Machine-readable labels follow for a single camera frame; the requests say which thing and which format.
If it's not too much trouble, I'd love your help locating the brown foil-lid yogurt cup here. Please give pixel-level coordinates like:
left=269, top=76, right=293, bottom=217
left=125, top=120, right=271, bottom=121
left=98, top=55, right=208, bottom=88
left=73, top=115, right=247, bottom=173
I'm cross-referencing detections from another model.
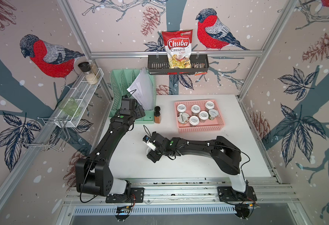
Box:
left=177, top=112, right=190, bottom=125

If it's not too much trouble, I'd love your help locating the green white-lid yogurt cup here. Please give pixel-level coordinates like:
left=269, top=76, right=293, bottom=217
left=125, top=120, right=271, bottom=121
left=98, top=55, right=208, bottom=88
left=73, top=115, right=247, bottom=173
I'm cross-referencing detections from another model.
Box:
left=208, top=109, right=219, bottom=121

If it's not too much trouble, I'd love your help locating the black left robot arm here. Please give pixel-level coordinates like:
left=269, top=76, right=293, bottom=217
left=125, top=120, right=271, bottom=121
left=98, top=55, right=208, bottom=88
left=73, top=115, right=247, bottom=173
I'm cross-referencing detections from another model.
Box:
left=75, top=97, right=145, bottom=198

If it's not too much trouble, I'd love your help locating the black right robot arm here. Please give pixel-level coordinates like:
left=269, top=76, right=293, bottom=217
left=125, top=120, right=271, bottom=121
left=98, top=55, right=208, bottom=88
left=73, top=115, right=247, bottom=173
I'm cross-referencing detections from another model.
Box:
left=143, top=132, right=248, bottom=194

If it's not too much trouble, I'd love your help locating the pink plastic basket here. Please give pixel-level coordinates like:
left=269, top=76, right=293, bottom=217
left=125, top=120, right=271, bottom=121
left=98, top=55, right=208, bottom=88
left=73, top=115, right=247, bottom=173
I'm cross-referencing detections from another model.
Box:
left=174, top=99, right=225, bottom=133

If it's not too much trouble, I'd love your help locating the white paper stack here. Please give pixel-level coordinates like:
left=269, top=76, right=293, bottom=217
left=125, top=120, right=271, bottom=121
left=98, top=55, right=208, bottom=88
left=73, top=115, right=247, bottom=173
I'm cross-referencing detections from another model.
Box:
left=127, top=67, right=155, bottom=110

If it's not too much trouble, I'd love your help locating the orange spice jar black lid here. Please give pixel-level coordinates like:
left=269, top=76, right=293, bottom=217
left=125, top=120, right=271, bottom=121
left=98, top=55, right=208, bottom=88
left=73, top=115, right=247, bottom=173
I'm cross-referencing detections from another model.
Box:
left=154, top=111, right=161, bottom=124

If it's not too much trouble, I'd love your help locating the green plastic file organizer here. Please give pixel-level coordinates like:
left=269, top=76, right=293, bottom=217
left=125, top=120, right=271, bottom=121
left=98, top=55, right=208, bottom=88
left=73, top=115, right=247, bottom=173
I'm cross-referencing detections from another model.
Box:
left=109, top=69, right=157, bottom=125

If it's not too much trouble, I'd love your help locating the black-lid spice jar on shelf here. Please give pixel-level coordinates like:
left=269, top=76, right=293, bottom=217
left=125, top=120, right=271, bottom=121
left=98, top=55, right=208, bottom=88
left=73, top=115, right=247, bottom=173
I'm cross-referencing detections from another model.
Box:
left=78, top=61, right=98, bottom=85

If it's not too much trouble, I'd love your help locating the green glass cup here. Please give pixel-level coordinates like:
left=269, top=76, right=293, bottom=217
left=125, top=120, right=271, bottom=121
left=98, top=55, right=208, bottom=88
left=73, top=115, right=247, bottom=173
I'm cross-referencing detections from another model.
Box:
left=58, top=97, right=81, bottom=117

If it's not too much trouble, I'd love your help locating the red Chuba cassava chips bag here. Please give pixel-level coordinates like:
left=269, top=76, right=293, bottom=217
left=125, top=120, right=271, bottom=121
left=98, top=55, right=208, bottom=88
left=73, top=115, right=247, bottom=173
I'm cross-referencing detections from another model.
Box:
left=162, top=30, right=193, bottom=69

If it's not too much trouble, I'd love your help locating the white wire wall shelf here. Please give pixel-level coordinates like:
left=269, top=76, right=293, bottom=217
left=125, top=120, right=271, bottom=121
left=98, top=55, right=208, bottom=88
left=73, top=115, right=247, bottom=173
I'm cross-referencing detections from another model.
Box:
left=54, top=68, right=103, bottom=128

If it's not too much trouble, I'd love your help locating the black wall-mounted basket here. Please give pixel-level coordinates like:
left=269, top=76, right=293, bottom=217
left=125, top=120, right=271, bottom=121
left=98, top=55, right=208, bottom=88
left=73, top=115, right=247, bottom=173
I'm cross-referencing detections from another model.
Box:
left=147, top=54, right=209, bottom=75

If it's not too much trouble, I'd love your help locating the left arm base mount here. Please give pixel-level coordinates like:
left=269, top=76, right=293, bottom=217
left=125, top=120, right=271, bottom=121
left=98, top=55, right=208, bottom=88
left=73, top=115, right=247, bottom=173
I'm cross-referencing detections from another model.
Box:
left=105, top=179, right=145, bottom=221

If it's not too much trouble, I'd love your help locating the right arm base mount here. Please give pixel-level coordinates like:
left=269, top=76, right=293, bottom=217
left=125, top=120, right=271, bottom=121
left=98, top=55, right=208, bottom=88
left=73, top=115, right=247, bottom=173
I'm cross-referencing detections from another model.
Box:
left=217, top=184, right=257, bottom=219

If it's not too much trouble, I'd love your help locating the chrome wire rack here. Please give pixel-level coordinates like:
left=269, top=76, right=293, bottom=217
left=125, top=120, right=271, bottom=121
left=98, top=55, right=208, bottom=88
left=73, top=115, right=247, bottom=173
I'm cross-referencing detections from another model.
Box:
left=17, top=117, right=71, bottom=152

